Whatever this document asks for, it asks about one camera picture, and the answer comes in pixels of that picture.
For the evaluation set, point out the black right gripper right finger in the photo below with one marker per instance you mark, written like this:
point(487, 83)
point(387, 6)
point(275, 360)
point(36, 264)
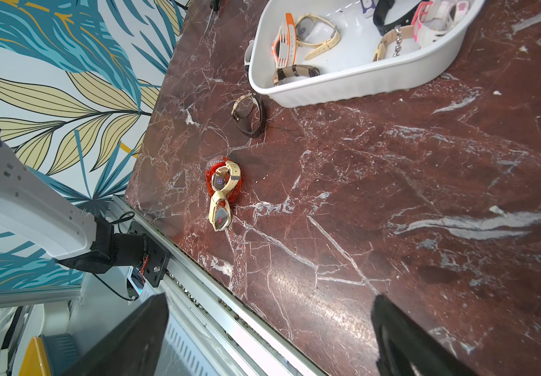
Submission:
point(405, 348)

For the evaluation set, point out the white pink strap watch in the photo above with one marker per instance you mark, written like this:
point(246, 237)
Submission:
point(434, 19)

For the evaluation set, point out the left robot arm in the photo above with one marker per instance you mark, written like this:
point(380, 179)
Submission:
point(74, 238)

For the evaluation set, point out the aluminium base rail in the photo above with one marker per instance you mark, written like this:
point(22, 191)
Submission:
point(209, 332)

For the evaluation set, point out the cream strap round watch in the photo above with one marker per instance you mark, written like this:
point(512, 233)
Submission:
point(387, 42)

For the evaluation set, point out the black handled screwdriver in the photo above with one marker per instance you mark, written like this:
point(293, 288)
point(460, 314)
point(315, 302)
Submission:
point(214, 6)

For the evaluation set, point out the purple white strap watch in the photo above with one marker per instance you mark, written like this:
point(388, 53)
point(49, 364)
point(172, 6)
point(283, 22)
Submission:
point(368, 7)

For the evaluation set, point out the white orange strap watch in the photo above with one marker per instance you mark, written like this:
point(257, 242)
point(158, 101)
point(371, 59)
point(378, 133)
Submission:
point(284, 47)

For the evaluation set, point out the silver metal bracelet watch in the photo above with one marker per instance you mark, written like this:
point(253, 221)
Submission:
point(398, 41)

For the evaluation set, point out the beige strap watch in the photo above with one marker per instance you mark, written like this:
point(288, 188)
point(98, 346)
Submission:
point(316, 35)

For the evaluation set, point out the white plastic storage box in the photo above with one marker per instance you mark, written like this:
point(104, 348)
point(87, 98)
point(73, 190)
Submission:
point(348, 70)

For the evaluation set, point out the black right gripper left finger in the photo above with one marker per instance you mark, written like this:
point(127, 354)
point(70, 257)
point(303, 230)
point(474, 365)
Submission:
point(133, 347)

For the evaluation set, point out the brown strap white dial watch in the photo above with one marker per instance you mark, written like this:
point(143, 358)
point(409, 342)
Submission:
point(295, 71)

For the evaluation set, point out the black strap watch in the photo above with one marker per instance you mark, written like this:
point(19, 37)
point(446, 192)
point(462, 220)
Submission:
point(392, 13)

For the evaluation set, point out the red transparent watch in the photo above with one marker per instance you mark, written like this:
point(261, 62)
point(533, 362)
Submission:
point(233, 196)

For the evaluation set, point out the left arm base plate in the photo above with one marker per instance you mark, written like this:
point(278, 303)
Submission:
point(153, 267)

